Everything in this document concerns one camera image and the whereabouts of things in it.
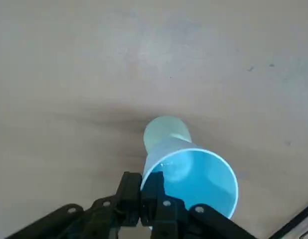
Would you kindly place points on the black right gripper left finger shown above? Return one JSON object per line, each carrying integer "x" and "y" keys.
{"x": 106, "y": 211}

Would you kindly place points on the blue plastic cup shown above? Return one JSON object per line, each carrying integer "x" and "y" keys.
{"x": 199, "y": 179}

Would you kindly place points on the green plastic cup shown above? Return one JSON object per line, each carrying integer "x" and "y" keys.
{"x": 164, "y": 127}

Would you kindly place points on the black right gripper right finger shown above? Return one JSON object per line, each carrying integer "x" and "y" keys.
{"x": 174, "y": 219}

